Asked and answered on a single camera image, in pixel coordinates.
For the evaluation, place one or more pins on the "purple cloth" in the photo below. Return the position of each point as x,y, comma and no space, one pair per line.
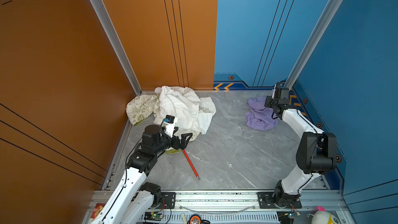
259,117

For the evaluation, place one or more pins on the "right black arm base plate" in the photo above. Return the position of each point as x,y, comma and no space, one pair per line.
267,199

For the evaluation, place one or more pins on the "white plush toy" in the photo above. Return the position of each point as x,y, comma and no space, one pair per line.
323,217

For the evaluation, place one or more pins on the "green circuit board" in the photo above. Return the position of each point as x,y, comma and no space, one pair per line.
153,217

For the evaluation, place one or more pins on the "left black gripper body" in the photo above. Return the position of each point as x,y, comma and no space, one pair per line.
166,143

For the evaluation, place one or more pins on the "white cloth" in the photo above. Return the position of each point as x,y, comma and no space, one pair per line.
194,114

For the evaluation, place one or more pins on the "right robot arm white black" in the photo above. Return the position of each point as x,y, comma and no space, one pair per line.
316,154

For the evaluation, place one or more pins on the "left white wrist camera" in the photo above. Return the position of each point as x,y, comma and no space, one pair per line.
169,126

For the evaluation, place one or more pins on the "orange black tape measure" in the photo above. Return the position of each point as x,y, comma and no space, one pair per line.
196,219

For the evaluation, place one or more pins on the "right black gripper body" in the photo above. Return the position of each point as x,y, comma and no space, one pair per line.
270,102

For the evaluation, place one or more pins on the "red cardboard box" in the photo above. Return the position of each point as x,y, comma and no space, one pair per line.
97,209

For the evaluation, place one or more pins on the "green cloth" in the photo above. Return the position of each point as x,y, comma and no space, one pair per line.
172,151

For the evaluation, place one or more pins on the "floral patterned cream cloth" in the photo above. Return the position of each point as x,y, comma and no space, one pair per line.
141,107

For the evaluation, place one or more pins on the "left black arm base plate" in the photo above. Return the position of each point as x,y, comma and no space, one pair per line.
164,199

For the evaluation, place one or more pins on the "aluminium front rail frame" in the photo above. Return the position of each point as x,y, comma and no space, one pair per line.
240,207

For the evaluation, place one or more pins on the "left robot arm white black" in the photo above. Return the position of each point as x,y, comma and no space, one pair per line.
133,195

